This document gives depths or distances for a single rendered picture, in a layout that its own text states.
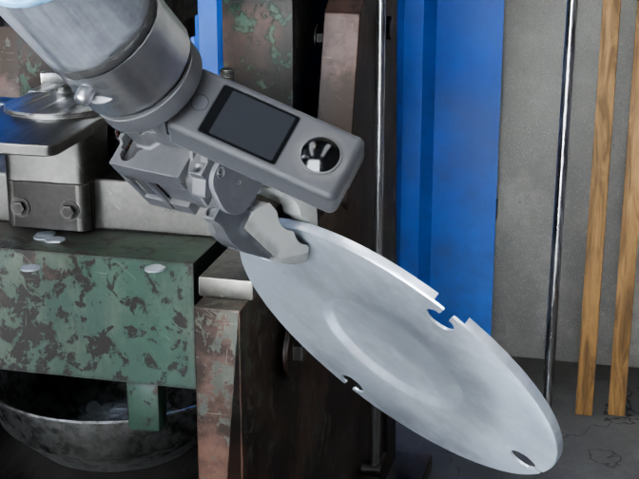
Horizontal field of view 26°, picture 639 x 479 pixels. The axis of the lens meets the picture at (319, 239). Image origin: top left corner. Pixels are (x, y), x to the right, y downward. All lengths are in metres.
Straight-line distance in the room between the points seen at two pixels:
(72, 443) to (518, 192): 1.37
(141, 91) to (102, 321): 0.75
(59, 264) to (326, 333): 0.50
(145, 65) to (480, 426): 0.42
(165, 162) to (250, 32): 0.95
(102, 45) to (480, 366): 0.35
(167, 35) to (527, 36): 1.98
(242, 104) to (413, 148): 1.93
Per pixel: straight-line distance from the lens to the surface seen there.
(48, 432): 1.72
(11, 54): 2.04
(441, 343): 0.96
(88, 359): 1.56
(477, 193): 2.80
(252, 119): 0.84
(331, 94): 1.87
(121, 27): 0.78
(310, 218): 0.96
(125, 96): 0.81
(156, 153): 0.89
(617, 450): 2.56
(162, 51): 0.81
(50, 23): 0.77
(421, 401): 1.10
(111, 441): 1.70
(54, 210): 1.58
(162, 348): 1.52
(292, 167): 0.83
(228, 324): 1.42
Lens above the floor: 1.12
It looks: 18 degrees down
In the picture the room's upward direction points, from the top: straight up
